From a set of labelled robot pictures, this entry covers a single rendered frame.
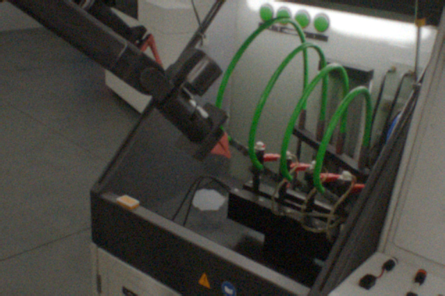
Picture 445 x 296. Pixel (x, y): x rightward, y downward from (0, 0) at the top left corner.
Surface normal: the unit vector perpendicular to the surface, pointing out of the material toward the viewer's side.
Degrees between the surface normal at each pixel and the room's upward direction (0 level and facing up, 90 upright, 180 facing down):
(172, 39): 90
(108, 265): 90
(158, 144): 90
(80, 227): 0
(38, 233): 0
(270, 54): 90
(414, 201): 76
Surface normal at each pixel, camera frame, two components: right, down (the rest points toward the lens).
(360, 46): -0.62, 0.27
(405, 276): 0.06, -0.92
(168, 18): 0.50, 0.36
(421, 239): -0.59, 0.04
